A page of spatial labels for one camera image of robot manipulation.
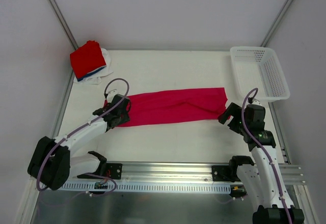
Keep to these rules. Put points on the crimson pink t-shirt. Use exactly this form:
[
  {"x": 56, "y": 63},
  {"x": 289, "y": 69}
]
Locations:
[{"x": 172, "y": 106}]

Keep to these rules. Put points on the white slotted cable duct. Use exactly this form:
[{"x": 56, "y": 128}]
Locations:
[{"x": 148, "y": 187}]

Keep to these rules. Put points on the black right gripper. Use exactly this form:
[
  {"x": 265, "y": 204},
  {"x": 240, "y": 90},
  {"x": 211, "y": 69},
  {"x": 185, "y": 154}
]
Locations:
[{"x": 231, "y": 113}]

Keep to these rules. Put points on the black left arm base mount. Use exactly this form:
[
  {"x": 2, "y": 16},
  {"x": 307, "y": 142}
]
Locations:
[{"x": 111, "y": 170}]

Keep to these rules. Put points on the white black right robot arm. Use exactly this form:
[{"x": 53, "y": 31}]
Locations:
[{"x": 260, "y": 172}]

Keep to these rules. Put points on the white plastic mesh basket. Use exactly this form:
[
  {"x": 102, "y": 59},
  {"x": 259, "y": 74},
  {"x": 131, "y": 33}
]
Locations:
[{"x": 258, "y": 67}]

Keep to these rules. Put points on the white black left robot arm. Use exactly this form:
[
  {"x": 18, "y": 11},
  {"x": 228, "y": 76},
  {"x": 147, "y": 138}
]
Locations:
[{"x": 54, "y": 160}]

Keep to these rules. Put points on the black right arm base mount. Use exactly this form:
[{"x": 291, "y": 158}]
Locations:
[{"x": 224, "y": 173}]

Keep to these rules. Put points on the folded blue t-shirt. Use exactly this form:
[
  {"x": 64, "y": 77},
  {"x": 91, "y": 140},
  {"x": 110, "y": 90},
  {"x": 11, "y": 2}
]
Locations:
[{"x": 89, "y": 74}]

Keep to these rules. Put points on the aluminium mounting rail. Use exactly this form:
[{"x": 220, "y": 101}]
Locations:
[{"x": 194, "y": 173}]

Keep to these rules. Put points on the folded red t-shirt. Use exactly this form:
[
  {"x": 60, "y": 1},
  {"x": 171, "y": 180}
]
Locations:
[{"x": 86, "y": 59}]

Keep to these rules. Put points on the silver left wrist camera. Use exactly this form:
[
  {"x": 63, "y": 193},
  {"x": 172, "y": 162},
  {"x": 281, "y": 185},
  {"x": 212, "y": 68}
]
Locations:
[{"x": 109, "y": 93}]

